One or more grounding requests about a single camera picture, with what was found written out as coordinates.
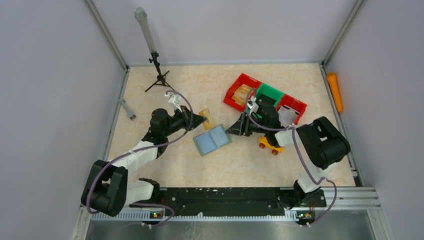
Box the orange patterned card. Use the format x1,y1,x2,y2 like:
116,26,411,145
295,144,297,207
198,108,216,131

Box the near red bin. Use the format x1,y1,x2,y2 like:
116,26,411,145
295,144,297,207
276,93,307,125

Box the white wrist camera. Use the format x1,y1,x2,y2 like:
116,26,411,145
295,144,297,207
246,95,259,115
164,92,182,112

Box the black tripod with grey tube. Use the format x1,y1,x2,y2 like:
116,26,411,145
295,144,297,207
134,7,174,93

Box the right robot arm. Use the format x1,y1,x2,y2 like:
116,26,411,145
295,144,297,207
225,102,351,207

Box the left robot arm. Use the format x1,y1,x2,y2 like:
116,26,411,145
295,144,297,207
80,106,207,217

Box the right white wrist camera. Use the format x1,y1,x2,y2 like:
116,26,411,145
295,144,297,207
246,95,259,115

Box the yellow toy car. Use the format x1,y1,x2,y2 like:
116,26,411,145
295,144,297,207
258,136,284,156

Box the red bin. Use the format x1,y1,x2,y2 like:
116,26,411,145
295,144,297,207
223,73,262,112
276,93,307,125

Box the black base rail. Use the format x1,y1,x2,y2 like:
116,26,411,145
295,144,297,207
144,187,327,217

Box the small grey tool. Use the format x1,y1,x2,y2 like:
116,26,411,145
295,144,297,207
118,98,137,121

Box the clear plastic bags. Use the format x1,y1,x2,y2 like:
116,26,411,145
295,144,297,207
277,106,298,127

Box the far red bin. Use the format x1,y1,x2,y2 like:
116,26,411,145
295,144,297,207
223,73,262,112

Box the orange flashlight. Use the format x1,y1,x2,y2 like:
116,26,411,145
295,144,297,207
326,72,344,113

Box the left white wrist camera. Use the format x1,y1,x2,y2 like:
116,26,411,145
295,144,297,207
164,92,182,112

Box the wooden blocks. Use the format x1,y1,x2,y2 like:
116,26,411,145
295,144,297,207
231,84,252,106

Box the green bin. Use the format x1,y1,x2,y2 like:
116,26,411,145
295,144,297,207
243,83,284,115

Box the green card holder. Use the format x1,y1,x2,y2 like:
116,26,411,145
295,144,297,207
193,124,232,156

